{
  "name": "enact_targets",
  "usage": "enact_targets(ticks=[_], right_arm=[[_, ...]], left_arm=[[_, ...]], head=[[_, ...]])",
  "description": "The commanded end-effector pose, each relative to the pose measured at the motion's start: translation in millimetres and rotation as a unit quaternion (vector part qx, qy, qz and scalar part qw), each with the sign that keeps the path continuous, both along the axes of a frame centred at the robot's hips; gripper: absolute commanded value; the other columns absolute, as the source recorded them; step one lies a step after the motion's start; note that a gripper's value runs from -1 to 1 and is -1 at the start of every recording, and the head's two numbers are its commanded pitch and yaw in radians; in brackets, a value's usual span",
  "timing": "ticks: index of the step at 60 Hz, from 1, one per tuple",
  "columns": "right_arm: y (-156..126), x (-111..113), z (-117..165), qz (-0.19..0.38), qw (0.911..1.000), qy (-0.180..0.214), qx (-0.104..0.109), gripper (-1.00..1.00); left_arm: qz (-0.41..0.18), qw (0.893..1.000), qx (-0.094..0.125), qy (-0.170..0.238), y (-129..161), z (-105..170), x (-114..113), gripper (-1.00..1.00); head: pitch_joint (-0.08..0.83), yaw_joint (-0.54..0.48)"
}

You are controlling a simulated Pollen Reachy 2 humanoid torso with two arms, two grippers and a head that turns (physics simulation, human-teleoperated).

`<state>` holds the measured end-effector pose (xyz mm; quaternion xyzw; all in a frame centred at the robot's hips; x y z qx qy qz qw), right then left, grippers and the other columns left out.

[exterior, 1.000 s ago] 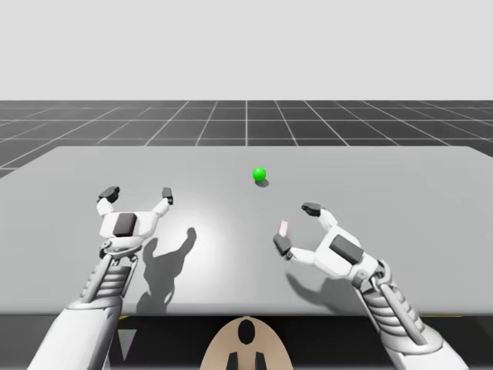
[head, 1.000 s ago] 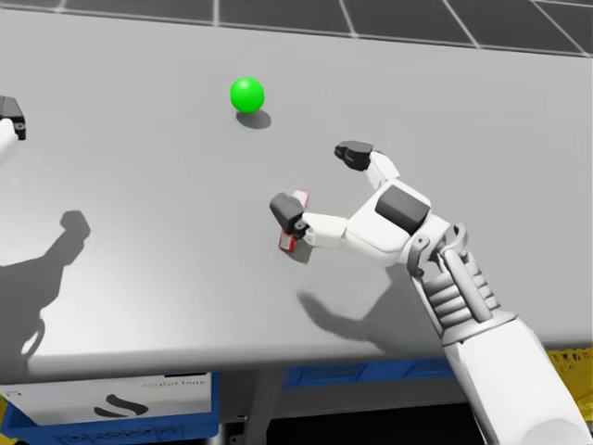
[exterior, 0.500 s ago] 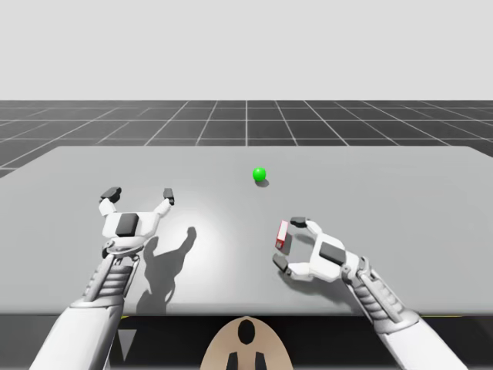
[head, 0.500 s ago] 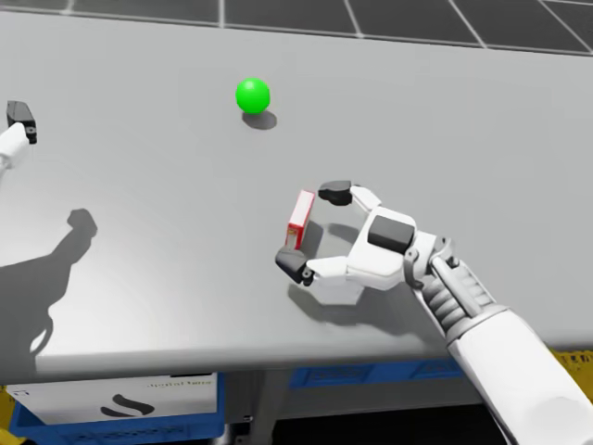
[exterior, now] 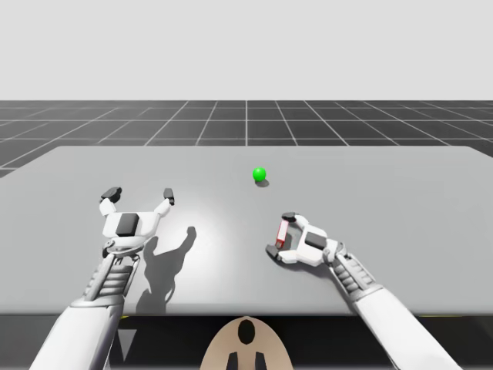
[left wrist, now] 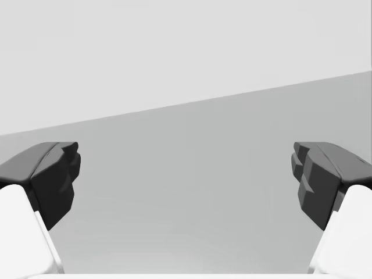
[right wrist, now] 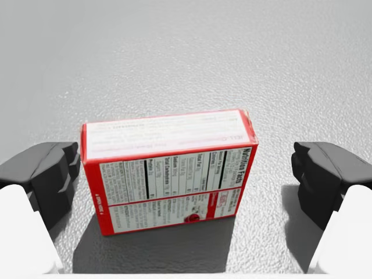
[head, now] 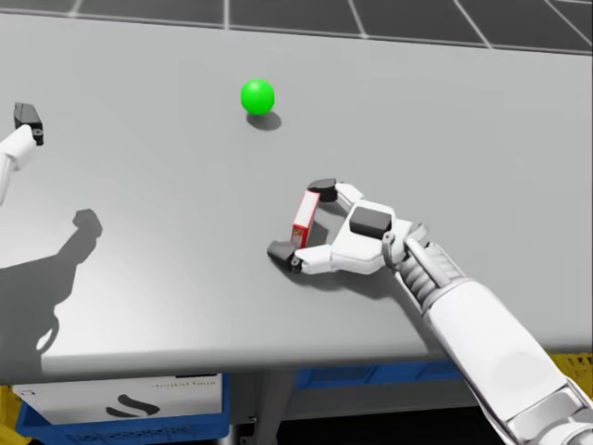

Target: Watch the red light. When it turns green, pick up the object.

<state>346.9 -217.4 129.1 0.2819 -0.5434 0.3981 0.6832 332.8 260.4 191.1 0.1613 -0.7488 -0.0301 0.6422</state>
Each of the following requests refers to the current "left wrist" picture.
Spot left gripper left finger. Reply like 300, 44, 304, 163
0, 141, 82, 276

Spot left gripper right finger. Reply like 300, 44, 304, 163
291, 141, 372, 276

